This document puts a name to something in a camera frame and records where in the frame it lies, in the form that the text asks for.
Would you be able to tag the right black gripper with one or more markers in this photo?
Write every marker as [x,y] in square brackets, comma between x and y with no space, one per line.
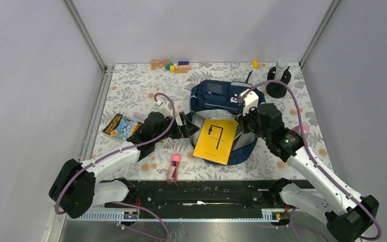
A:
[242,119]

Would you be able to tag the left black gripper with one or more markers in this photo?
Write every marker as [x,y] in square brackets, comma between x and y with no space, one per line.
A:
[187,129]

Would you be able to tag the yellow book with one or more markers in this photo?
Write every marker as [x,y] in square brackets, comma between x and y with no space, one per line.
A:
[215,140]

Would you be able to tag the navy blue student backpack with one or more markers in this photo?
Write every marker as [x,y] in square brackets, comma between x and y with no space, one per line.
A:
[212,99]

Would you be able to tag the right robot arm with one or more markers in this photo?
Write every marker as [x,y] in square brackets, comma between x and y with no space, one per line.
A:
[346,213]

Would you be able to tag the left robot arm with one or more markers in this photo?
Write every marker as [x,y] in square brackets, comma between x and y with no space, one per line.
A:
[80,185]

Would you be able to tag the black microphone stand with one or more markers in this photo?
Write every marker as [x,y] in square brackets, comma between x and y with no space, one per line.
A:
[274,89]

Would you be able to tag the long wooden block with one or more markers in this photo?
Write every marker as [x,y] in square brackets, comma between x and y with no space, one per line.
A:
[182,69]

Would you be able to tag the pink pencil case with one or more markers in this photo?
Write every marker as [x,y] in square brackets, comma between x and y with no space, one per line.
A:
[298,128]

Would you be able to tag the yellow block at back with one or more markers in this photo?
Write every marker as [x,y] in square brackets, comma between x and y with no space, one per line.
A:
[255,64]

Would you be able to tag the pink topped pen tube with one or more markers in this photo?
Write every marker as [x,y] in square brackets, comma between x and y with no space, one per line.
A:
[173,170]

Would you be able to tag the teal toy block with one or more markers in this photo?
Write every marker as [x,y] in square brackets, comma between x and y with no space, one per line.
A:
[168,66]

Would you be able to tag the floral table cloth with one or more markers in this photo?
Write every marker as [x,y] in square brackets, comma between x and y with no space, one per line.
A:
[132,89]

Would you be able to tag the round wooden block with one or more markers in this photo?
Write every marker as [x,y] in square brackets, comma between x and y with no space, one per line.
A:
[165,63]

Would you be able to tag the wooden cube block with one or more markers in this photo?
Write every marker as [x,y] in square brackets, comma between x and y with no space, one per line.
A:
[155,63]

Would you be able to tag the colourful illustrated paperback book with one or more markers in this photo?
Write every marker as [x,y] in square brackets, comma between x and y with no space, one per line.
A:
[120,127]

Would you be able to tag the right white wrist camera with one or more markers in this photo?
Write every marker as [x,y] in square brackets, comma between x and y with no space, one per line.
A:
[249,99]

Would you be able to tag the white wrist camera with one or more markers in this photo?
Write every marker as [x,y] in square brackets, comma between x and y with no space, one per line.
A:
[249,99]
[166,107]

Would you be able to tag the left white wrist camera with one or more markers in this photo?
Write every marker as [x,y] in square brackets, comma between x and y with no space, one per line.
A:
[166,107]

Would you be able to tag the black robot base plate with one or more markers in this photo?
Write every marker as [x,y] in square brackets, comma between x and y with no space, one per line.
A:
[203,199]

